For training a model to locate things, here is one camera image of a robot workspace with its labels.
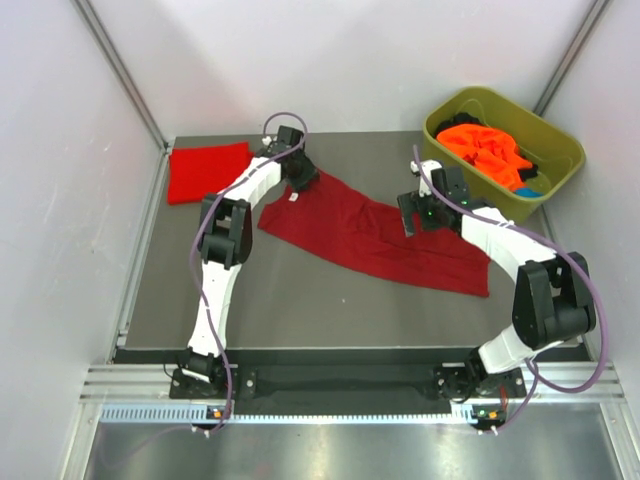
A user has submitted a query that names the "dark red t-shirt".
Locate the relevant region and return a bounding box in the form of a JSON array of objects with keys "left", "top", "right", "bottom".
[{"left": 258, "top": 172, "right": 489, "bottom": 298}]

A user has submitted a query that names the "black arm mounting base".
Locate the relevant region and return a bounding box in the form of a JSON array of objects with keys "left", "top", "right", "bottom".
[{"left": 169, "top": 347, "right": 526, "bottom": 417}]

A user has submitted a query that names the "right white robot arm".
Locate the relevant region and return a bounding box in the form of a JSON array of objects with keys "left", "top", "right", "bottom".
[{"left": 397, "top": 160, "right": 596, "bottom": 396}]

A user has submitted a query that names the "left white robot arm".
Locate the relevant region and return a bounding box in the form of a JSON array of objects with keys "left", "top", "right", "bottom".
[{"left": 168, "top": 126, "right": 318, "bottom": 399}]

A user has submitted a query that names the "orange t-shirt in bin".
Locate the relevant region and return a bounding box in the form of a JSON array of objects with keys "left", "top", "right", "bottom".
[{"left": 436, "top": 123, "right": 538, "bottom": 192}]

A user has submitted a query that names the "black garment in bin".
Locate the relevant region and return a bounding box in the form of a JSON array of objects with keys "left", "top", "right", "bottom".
[{"left": 434, "top": 112, "right": 484, "bottom": 136}]

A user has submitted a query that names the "folded bright red t-shirt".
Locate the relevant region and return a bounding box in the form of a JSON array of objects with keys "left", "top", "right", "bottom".
[{"left": 167, "top": 142, "right": 253, "bottom": 205}]

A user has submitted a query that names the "blue garment in bin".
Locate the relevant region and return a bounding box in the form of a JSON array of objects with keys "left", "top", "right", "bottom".
[{"left": 515, "top": 187, "right": 542, "bottom": 198}]

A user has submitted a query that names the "olive green plastic bin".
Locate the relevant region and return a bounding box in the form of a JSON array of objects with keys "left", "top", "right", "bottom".
[{"left": 422, "top": 86, "right": 585, "bottom": 223}]

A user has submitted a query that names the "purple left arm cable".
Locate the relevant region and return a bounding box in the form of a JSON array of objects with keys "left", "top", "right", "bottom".
[{"left": 187, "top": 111, "right": 309, "bottom": 440}]

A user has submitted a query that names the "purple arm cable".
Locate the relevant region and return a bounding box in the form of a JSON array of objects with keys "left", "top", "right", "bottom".
[
  {"left": 187, "top": 111, "right": 309, "bottom": 440},
  {"left": 411, "top": 144, "right": 610, "bottom": 436}
]

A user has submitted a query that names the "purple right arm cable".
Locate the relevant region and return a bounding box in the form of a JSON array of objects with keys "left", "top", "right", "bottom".
[{"left": 411, "top": 144, "right": 610, "bottom": 436}]

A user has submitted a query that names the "slotted grey cable duct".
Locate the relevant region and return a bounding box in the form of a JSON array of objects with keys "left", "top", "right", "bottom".
[{"left": 100, "top": 403, "right": 478, "bottom": 426}]

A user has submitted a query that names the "left aluminium frame post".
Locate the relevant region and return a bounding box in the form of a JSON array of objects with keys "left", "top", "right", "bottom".
[{"left": 70, "top": 0, "right": 169, "bottom": 151}]

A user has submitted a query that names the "aluminium frame post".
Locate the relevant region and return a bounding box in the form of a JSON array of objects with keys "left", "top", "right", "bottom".
[
  {"left": 70, "top": 0, "right": 169, "bottom": 151},
  {"left": 533, "top": 0, "right": 613, "bottom": 117}
]

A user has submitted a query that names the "right aluminium frame post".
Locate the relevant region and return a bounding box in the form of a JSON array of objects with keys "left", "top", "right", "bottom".
[{"left": 533, "top": 0, "right": 613, "bottom": 117}]

